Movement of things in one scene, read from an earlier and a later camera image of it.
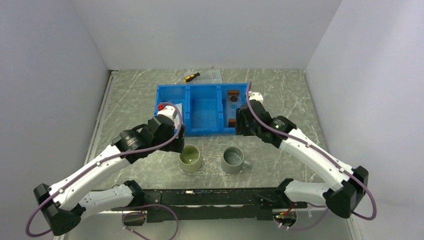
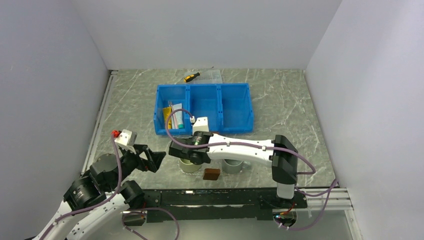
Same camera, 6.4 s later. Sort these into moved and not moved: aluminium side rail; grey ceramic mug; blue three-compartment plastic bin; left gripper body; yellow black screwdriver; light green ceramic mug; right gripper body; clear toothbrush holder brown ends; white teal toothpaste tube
Moved: clear toothbrush holder brown ends; left gripper body; right gripper body
Not moved: grey ceramic mug; aluminium side rail; yellow black screwdriver; light green ceramic mug; blue three-compartment plastic bin; white teal toothpaste tube
